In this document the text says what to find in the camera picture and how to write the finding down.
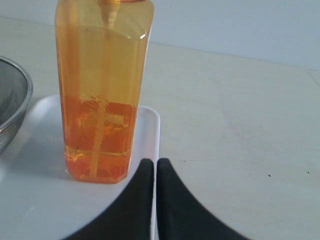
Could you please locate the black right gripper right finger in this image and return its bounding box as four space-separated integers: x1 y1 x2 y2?
156 158 247 240

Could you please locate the white plastic tray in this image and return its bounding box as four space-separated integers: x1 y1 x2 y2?
0 95 161 240

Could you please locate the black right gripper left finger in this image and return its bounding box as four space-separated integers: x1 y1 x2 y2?
66 158 154 240

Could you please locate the orange dish soap pump bottle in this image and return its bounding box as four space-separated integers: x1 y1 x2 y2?
55 0 155 184

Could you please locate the metal mesh strainer basket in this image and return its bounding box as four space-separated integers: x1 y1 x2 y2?
0 56 34 153

